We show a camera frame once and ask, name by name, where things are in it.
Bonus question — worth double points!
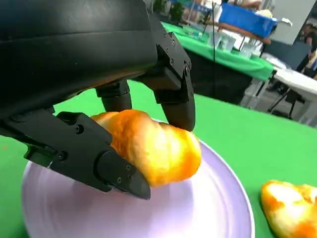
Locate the white table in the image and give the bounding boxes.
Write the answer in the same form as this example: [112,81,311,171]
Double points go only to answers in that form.
[272,68,317,124]

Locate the orange and white bread roll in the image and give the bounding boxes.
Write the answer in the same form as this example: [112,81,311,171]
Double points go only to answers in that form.
[261,179,317,238]
[90,109,203,188]

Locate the lilac plate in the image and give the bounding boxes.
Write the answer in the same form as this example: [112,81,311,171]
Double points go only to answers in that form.
[21,119,256,238]

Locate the blue plastic crate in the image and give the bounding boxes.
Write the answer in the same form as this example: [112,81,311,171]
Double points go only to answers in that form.
[219,2,278,38]

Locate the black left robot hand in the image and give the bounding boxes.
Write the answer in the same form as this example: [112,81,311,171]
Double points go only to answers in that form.
[0,0,197,200]

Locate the thin black cable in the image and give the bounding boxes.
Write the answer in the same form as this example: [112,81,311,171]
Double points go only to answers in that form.
[211,0,218,96]

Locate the person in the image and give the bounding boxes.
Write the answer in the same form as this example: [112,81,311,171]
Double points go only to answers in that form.
[296,23,317,76]

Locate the green cloth on neighbouring table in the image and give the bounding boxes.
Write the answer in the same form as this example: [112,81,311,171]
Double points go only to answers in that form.
[160,21,275,82]

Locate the black drape cloth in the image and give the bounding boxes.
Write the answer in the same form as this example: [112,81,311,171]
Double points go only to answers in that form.
[187,48,254,105]

